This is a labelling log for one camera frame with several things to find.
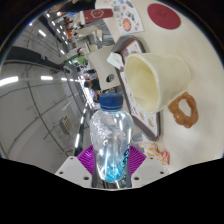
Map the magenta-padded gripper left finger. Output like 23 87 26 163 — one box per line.
54 144 98 187

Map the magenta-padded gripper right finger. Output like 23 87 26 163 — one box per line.
128 144 169 187

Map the clear bottle with blue cap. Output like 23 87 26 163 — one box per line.
89 93 134 183

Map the clear bag with fried food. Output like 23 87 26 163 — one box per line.
139 139 171 166

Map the ceiling air conditioner unit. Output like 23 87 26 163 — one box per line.
59 115 74 135

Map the brown tray with paper liner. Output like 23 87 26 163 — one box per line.
111 36 161 141

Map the beige chair with round hole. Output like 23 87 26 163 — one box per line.
87 44 121 91

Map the ceiling strip lights group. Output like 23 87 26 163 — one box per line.
0 11 88 151

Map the white paper napkin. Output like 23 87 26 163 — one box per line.
106 52 124 70

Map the colourful sticker sheet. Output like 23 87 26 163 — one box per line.
111 0 145 36

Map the flat round red coaster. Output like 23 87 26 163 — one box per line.
147 3 182 30

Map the red paper cup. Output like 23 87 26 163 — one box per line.
81 8 114 24

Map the cream mug with brown handle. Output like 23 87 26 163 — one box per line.
123 53 199 129

